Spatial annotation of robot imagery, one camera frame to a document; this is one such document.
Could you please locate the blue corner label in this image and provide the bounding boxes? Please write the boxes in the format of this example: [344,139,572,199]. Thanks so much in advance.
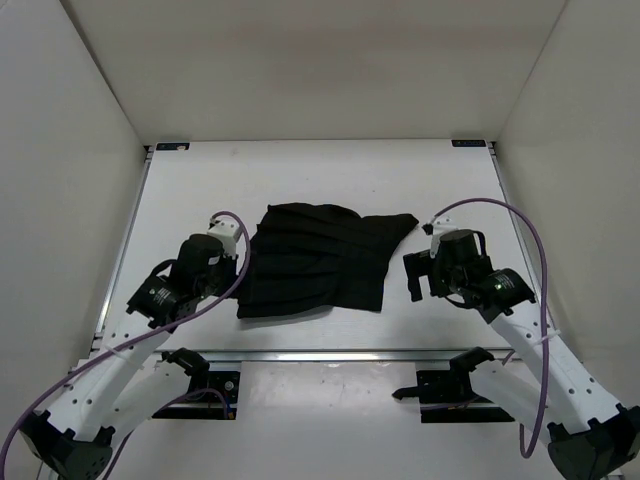
[155,142,190,151]
[451,139,486,148]

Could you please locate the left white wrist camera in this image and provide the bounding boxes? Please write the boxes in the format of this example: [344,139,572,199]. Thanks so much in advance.
[207,217,241,259]

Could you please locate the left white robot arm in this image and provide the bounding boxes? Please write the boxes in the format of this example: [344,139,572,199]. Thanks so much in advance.
[19,227,241,479]

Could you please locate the left blue corner label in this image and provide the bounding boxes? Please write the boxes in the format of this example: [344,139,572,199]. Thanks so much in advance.
[155,142,190,151]

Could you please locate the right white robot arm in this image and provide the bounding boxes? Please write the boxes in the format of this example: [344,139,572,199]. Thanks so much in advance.
[393,222,639,479]

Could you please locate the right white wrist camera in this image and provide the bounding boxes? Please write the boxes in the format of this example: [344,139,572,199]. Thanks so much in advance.
[422,215,458,257]

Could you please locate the right blue corner label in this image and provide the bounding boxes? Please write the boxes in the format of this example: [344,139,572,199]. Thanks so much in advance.
[451,139,486,148]

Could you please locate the black pleated skirt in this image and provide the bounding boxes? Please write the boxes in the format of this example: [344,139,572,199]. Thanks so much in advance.
[237,203,418,319]

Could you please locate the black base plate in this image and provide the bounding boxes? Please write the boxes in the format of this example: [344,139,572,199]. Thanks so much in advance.
[416,370,514,424]
[153,363,241,421]

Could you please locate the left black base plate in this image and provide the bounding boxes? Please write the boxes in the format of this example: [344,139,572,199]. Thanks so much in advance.
[153,363,241,421]

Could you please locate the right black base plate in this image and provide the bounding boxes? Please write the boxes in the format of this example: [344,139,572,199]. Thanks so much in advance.
[416,370,514,424]

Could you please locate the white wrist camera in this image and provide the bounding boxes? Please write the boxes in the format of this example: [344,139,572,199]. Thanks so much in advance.
[422,215,458,257]
[207,217,241,259]

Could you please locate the aluminium front rail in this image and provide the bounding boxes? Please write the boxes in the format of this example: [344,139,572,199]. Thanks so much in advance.
[149,349,511,364]

